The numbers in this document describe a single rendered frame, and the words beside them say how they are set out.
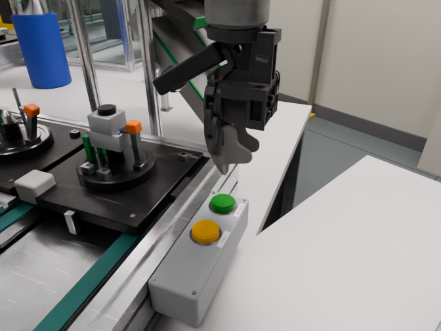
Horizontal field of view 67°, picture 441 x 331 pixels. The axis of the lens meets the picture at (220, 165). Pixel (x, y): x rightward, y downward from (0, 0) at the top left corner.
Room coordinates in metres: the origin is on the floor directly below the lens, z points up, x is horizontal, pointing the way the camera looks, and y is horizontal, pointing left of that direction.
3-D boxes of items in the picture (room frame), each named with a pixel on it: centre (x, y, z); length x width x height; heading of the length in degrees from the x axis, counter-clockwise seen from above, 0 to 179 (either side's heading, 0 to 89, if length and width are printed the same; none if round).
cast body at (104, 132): (0.52, 0.20, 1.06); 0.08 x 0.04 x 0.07; 68
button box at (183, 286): (0.36, 0.02, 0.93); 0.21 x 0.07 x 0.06; 158
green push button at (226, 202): (0.42, 0.00, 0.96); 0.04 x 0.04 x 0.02
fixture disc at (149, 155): (0.52, 0.19, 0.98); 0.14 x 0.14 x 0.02
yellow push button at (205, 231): (0.36, 0.02, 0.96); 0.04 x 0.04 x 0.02
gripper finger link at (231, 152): (0.40, -0.02, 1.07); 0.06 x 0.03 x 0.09; 68
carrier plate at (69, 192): (0.52, 0.19, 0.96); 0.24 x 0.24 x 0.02; 68
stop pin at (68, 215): (0.40, 0.24, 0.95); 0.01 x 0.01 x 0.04; 68
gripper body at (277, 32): (0.42, -0.03, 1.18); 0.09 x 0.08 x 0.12; 68
